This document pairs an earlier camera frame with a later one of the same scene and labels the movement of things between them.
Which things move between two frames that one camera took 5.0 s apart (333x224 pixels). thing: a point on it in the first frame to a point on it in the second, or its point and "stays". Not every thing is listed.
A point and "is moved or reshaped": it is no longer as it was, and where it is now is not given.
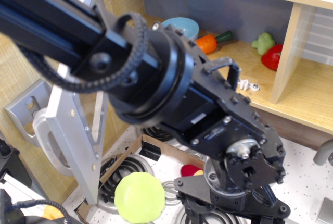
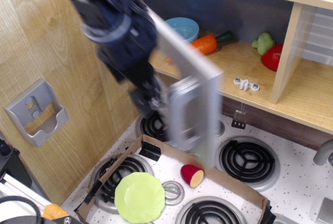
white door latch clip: [244, 84] stays
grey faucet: [322, 153] stays
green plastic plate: [139, 197] stays
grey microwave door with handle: [68, 133] is moved or reshaped
